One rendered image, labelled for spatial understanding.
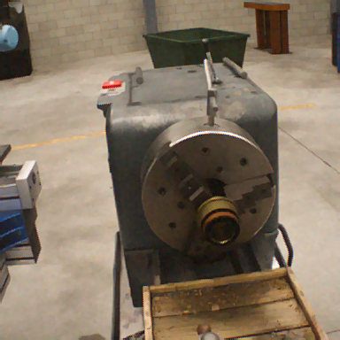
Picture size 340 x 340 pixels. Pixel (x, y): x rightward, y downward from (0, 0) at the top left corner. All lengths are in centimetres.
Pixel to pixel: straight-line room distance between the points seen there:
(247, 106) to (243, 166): 20
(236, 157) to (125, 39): 1017
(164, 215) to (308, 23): 1156
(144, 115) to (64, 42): 996
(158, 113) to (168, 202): 24
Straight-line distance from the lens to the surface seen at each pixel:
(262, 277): 114
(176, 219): 112
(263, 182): 108
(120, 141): 121
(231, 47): 592
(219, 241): 100
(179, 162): 102
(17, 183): 128
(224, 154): 107
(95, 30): 1111
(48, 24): 1111
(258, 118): 123
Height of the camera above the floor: 157
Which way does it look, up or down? 23 degrees down
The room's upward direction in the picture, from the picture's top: 5 degrees counter-clockwise
